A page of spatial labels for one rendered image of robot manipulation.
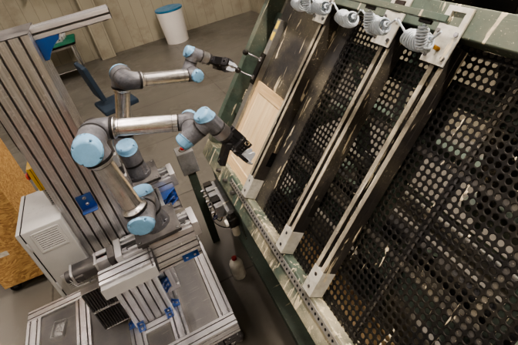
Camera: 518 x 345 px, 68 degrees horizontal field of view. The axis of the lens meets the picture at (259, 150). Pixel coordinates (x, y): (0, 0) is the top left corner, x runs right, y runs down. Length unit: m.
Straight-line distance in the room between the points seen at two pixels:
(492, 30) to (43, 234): 1.97
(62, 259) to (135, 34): 7.38
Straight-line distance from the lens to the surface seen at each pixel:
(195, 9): 9.34
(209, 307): 2.64
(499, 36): 1.33
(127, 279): 1.97
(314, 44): 1.97
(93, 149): 1.56
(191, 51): 2.37
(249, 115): 2.41
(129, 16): 9.07
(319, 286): 1.65
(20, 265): 3.65
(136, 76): 2.18
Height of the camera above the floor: 2.30
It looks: 34 degrees down
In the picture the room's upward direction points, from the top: 13 degrees counter-clockwise
